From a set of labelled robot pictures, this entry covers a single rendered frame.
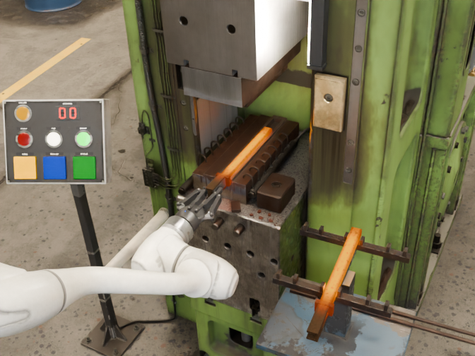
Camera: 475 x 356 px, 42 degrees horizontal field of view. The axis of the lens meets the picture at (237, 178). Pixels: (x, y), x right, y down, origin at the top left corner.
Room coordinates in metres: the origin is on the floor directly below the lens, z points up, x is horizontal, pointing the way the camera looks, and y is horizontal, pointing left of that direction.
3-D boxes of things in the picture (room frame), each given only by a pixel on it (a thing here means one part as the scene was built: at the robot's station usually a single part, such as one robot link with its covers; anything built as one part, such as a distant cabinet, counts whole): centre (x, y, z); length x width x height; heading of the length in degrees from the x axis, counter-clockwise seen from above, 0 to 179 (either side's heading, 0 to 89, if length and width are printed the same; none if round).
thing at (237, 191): (1.78, -0.04, 0.96); 0.42 x 0.20 x 0.09; 150
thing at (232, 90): (1.78, -0.04, 1.32); 0.42 x 0.20 x 0.10; 150
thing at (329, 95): (1.55, -0.28, 1.27); 0.09 x 0.02 x 0.17; 60
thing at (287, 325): (1.19, -0.27, 0.71); 0.40 x 0.30 x 0.02; 63
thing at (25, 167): (1.68, 0.70, 1.01); 0.07 x 0.05 x 0.07; 85
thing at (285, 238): (1.76, -0.09, 0.69); 0.56 x 0.38 x 0.45; 150
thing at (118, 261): (1.69, 0.41, 0.62); 0.44 x 0.05 x 0.05; 150
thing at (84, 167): (1.67, 0.50, 1.01); 0.07 x 0.05 x 0.07; 85
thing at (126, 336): (1.80, 0.59, 0.05); 0.22 x 0.22 x 0.09; 60
